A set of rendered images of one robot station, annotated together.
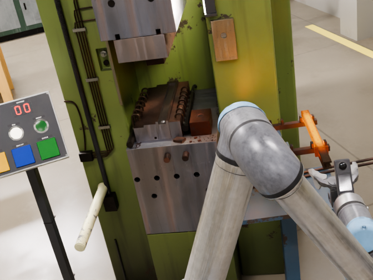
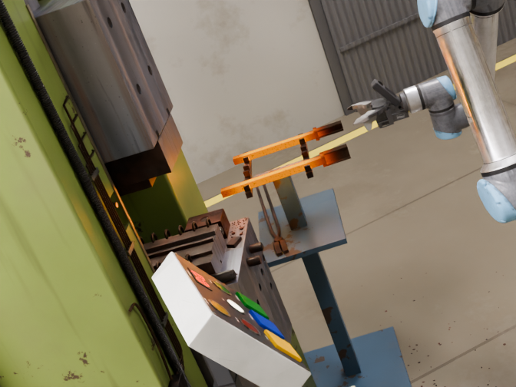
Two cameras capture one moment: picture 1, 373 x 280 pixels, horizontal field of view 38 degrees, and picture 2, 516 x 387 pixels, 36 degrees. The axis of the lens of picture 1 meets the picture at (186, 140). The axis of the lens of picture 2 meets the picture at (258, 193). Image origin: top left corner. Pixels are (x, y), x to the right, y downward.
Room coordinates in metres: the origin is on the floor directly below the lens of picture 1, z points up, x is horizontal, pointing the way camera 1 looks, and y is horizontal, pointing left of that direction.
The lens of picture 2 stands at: (1.75, 2.14, 1.99)
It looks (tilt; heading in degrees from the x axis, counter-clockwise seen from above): 24 degrees down; 273
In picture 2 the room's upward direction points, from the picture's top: 21 degrees counter-clockwise
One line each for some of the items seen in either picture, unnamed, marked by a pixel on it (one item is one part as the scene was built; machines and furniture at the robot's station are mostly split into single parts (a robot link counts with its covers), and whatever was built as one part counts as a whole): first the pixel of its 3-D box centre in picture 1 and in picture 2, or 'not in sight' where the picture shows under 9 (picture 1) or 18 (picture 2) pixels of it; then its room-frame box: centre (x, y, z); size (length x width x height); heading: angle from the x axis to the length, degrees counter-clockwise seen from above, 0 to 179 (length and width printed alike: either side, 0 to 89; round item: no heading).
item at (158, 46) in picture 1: (149, 31); (102, 163); (2.25, 0.08, 1.32); 0.42 x 0.20 x 0.10; 170
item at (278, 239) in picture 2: (310, 173); (270, 216); (1.89, -0.48, 0.71); 0.60 x 0.04 x 0.01; 92
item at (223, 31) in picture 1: (224, 39); not in sight; (2.11, -0.22, 1.27); 0.09 x 0.02 x 0.17; 80
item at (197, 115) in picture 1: (201, 121); (207, 227); (2.07, -0.07, 0.95); 0.12 x 0.09 x 0.07; 170
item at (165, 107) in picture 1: (167, 101); (149, 253); (2.24, 0.05, 0.99); 0.42 x 0.05 x 0.01; 170
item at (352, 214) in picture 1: (358, 227); (435, 92); (1.20, -0.43, 0.97); 0.12 x 0.09 x 0.10; 176
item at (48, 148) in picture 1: (48, 148); (251, 307); (1.96, 0.55, 1.01); 0.07 x 0.05 x 0.07; 105
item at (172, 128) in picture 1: (164, 108); (152, 267); (2.25, 0.08, 0.96); 0.42 x 0.20 x 0.09; 170
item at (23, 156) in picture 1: (23, 156); (265, 326); (1.93, 0.65, 1.01); 0.07 x 0.05 x 0.07; 105
